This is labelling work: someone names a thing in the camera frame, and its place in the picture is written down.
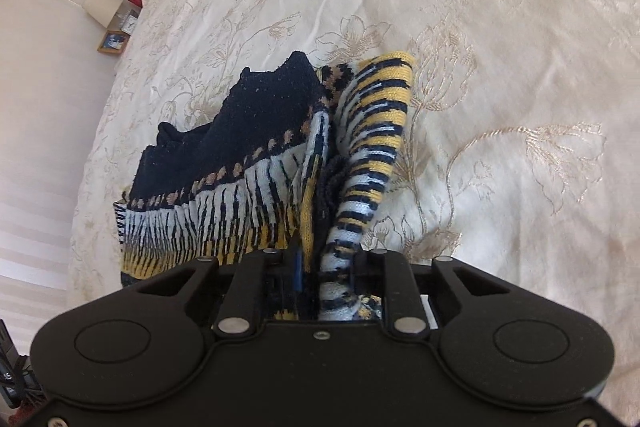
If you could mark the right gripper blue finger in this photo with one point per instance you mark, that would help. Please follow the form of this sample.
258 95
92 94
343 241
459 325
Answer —
295 260

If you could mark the navy yellow patterned knit sweater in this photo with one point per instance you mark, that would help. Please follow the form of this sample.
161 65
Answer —
300 155

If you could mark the cream floral bedspread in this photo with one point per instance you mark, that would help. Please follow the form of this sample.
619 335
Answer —
521 153

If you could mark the small white alarm clock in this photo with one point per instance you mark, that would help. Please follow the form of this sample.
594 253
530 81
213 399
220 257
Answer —
129 22

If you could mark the wooden photo frame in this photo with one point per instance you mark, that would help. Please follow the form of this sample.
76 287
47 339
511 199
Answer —
113 42

